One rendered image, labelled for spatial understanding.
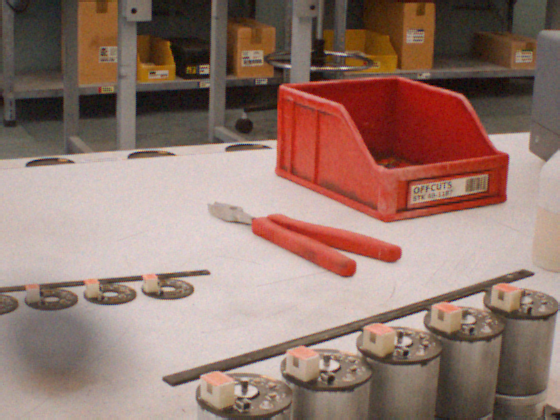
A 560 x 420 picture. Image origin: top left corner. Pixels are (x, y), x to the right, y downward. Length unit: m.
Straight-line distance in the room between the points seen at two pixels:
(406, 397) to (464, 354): 0.03
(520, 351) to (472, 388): 0.03
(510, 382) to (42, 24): 4.48
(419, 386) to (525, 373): 0.05
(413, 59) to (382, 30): 0.21
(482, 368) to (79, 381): 0.17
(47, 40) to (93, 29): 0.45
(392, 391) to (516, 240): 0.32
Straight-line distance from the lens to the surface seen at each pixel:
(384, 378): 0.31
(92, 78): 4.43
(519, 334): 0.35
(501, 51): 5.32
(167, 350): 0.46
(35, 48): 4.80
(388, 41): 4.98
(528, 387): 0.36
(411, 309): 0.35
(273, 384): 0.29
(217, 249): 0.58
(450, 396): 0.34
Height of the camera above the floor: 0.94
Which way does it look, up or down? 17 degrees down
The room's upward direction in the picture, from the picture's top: 2 degrees clockwise
